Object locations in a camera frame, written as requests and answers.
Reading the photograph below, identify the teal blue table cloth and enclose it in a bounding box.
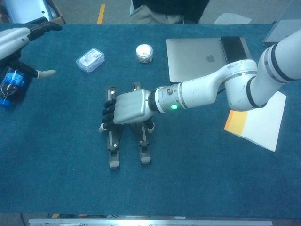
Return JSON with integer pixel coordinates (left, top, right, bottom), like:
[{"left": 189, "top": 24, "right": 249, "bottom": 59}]
[{"left": 0, "top": 23, "right": 301, "bottom": 218}]

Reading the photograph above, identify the black smartphone teal case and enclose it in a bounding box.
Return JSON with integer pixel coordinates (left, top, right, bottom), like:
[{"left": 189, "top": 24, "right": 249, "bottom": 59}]
[{"left": 220, "top": 36, "right": 250, "bottom": 64}]

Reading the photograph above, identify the cola bottle blue label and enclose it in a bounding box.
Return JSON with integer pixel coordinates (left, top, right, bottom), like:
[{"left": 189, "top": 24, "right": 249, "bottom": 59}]
[{"left": 0, "top": 67, "right": 31, "bottom": 109}]

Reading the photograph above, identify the aluminium profile rail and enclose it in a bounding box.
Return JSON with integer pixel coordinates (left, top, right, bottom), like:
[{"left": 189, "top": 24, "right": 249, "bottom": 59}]
[{"left": 28, "top": 218, "right": 273, "bottom": 226}]

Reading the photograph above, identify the yellow white Lexicon book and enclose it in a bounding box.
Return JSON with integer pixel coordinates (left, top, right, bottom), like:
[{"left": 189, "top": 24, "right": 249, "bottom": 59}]
[{"left": 223, "top": 91, "right": 287, "bottom": 153}]

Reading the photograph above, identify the seated person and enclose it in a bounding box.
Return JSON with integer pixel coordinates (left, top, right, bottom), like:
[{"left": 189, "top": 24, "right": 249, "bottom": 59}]
[{"left": 129, "top": 0, "right": 211, "bottom": 25}]

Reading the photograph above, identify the white sheet on floor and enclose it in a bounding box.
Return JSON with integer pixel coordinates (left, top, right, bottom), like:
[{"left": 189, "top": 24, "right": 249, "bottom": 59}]
[{"left": 214, "top": 13, "right": 253, "bottom": 25}]

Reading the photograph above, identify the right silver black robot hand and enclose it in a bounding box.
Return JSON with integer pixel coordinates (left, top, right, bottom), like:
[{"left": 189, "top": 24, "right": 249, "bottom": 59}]
[{"left": 98, "top": 89, "right": 156, "bottom": 134}]

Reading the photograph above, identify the black folding laptop stand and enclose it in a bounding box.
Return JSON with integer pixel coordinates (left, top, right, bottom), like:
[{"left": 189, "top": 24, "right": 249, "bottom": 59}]
[{"left": 105, "top": 81, "right": 153, "bottom": 170}]

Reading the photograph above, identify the clear plastic card box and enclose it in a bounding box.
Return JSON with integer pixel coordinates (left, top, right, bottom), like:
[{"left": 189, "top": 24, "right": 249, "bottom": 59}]
[{"left": 75, "top": 48, "right": 106, "bottom": 74}]

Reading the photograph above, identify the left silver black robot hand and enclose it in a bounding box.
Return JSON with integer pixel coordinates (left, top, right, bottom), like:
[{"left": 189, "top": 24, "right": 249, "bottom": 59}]
[{"left": 0, "top": 22, "right": 63, "bottom": 80}]

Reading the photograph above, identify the round silver tin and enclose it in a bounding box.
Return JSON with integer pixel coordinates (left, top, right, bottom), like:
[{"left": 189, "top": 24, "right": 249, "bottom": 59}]
[{"left": 135, "top": 44, "right": 154, "bottom": 64}]

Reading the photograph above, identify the clear acrylic stand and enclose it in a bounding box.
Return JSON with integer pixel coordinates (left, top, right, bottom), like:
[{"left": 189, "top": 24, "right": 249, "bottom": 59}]
[{"left": 262, "top": 0, "right": 301, "bottom": 47}]

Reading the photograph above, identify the brown cardboard box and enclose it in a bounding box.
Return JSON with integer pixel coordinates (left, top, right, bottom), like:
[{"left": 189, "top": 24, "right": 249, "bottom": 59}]
[{"left": 46, "top": 0, "right": 66, "bottom": 24}]

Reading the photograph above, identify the silver Apple laptop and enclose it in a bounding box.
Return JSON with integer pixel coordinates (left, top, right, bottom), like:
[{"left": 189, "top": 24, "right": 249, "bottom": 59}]
[{"left": 166, "top": 37, "right": 252, "bottom": 83}]

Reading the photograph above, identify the silver device in box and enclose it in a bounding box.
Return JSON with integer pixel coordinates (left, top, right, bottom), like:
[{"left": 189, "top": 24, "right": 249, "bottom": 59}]
[{"left": 1, "top": 0, "right": 59, "bottom": 24}]

